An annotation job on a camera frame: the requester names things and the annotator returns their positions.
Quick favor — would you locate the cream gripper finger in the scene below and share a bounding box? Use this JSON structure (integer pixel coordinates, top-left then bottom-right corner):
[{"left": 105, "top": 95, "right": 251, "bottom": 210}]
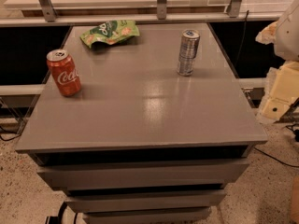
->
[{"left": 257, "top": 61, "right": 299, "bottom": 122}]

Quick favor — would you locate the red coke can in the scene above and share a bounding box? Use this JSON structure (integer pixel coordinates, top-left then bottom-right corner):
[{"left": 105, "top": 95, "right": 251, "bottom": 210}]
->
[{"left": 47, "top": 49, "right": 81, "bottom": 96}]

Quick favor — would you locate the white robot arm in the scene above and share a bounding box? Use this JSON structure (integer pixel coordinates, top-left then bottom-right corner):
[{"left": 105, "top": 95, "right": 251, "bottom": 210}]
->
[{"left": 255, "top": 0, "right": 299, "bottom": 124}]

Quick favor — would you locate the silver slim drink can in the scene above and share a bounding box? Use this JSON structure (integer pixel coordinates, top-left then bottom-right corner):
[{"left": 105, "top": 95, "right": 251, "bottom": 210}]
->
[{"left": 177, "top": 29, "right": 200, "bottom": 76}]

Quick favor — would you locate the grey drawer cabinet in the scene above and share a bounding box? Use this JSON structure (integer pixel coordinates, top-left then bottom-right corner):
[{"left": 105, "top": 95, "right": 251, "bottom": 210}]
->
[{"left": 16, "top": 23, "right": 267, "bottom": 224}]

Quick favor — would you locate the green chip bag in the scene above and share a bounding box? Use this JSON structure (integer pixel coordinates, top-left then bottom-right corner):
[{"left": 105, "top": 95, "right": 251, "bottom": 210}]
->
[{"left": 80, "top": 20, "right": 140, "bottom": 48}]

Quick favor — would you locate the black hanging cable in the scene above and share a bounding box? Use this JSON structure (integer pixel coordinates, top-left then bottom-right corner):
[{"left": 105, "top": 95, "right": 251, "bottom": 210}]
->
[{"left": 235, "top": 9, "right": 250, "bottom": 67}]

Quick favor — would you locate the black cable on floor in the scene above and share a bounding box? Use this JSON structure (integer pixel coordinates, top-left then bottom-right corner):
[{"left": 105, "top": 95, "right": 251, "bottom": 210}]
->
[{"left": 253, "top": 147, "right": 299, "bottom": 169}]

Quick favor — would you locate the metal railing frame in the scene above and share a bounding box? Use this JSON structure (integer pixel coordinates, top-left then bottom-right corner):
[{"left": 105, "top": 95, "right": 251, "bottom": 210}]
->
[{"left": 0, "top": 0, "right": 294, "bottom": 27}]

